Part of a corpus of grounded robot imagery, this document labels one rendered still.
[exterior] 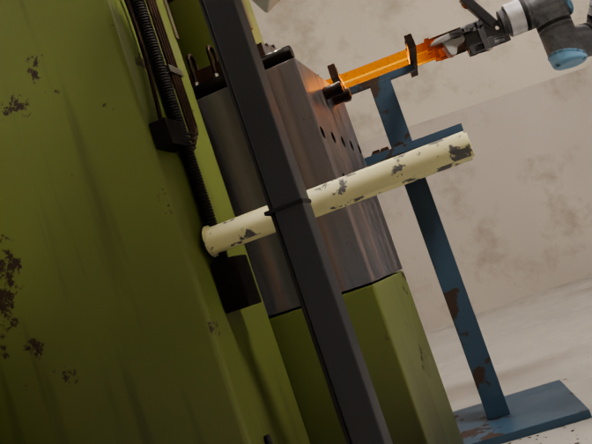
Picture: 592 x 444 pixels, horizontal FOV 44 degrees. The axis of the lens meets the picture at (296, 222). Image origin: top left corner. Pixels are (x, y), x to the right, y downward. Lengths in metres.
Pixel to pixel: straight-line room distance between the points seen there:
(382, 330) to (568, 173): 3.88
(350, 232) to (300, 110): 0.25
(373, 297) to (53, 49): 0.69
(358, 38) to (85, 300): 4.05
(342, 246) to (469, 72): 3.84
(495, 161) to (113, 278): 4.02
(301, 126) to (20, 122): 0.49
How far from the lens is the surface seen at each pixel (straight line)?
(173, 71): 1.33
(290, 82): 1.40
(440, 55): 2.21
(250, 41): 0.97
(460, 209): 4.91
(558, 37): 2.08
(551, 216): 5.06
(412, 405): 1.37
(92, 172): 1.22
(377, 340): 1.35
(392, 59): 2.08
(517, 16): 2.09
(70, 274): 1.24
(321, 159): 1.36
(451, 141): 1.10
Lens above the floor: 0.49
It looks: 5 degrees up
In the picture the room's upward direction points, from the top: 19 degrees counter-clockwise
